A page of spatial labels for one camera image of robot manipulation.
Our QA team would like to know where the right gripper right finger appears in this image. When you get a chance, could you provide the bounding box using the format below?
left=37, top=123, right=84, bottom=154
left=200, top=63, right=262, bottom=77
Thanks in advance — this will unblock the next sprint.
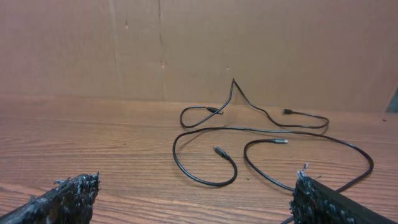
left=290, top=164, right=396, bottom=224

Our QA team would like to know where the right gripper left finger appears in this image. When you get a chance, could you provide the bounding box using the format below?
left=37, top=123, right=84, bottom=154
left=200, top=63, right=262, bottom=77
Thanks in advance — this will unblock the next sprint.
left=1, top=172, right=100, bottom=224

